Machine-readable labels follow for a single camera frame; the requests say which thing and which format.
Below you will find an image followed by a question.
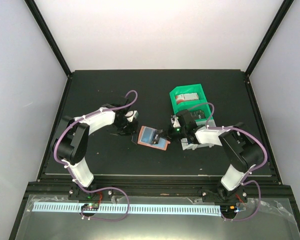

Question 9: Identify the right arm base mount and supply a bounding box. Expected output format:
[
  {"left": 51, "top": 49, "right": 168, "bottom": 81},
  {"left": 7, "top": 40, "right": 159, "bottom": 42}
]
[{"left": 201, "top": 185, "right": 248, "bottom": 204}]

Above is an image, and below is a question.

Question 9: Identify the black frame post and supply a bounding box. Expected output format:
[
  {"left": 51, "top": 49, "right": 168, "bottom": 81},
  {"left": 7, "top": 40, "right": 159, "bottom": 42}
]
[
  {"left": 245, "top": 0, "right": 294, "bottom": 77},
  {"left": 24, "top": 0, "right": 72, "bottom": 77}
]

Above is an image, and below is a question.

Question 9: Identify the left black frame post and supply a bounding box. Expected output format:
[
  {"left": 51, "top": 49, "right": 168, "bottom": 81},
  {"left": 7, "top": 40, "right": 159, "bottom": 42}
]
[{"left": 24, "top": 0, "right": 72, "bottom": 77}]

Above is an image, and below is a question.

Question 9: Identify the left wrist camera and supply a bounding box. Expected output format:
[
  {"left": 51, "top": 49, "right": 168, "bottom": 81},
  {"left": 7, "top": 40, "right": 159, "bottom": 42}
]
[{"left": 125, "top": 110, "right": 139, "bottom": 123}]

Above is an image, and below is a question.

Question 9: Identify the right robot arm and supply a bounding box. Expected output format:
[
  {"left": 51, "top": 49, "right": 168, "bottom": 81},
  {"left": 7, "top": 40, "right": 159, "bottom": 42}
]
[{"left": 150, "top": 110, "right": 268, "bottom": 202}]

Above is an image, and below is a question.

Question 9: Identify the right black frame post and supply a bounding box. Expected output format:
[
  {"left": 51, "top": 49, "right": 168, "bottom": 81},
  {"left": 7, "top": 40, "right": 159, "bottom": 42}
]
[{"left": 245, "top": 0, "right": 294, "bottom": 77}]

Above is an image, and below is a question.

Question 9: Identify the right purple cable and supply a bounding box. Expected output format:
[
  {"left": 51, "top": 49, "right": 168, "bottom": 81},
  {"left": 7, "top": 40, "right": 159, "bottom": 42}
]
[{"left": 184, "top": 102, "right": 268, "bottom": 222}]

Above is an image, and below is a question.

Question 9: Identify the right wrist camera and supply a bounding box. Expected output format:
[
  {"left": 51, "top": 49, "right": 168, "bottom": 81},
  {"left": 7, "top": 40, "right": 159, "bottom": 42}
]
[{"left": 171, "top": 115, "right": 180, "bottom": 129}]

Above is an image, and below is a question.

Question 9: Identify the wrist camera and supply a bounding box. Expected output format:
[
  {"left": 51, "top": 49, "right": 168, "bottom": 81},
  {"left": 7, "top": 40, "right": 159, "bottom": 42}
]
[
  {"left": 125, "top": 110, "right": 139, "bottom": 123},
  {"left": 171, "top": 115, "right": 180, "bottom": 129}
]

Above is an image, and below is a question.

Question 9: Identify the white slotted cable duct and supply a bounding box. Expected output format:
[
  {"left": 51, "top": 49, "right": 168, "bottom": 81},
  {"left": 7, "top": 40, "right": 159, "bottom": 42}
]
[{"left": 32, "top": 202, "right": 222, "bottom": 217}]

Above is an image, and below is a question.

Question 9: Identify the green and white card bin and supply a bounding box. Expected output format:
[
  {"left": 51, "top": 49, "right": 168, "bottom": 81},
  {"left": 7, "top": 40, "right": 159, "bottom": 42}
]
[{"left": 169, "top": 84, "right": 219, "bottom": 150}]

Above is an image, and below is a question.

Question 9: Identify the black card stack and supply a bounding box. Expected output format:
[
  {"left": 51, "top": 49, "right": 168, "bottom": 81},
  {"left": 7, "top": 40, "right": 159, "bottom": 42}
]
[{"left": 190, "top": 109, "right": 206, "bottom": 121}]

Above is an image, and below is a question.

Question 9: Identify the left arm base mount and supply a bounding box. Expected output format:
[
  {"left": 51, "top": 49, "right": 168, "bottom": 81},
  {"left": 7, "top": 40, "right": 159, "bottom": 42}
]
[{"left": 67, "top": 182, "right": 113, "bottom": 217}]

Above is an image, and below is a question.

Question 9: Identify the blue credit card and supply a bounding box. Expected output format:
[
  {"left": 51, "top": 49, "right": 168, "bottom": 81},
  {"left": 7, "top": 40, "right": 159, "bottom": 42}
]
[{"left": 138, "top": 126, "right": 156, "bottom": 144}]

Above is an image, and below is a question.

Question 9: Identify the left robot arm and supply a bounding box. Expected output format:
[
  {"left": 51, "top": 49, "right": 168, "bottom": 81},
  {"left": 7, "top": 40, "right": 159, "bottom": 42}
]
[{"left": 51, "top": 95, "right": 138, "bottom": 200}]

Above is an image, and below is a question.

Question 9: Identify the black credit card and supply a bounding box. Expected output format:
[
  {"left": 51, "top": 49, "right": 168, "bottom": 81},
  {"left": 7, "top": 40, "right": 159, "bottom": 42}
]
[{"left": 151, "top": 132, "right": 166, "bottom": 145}]

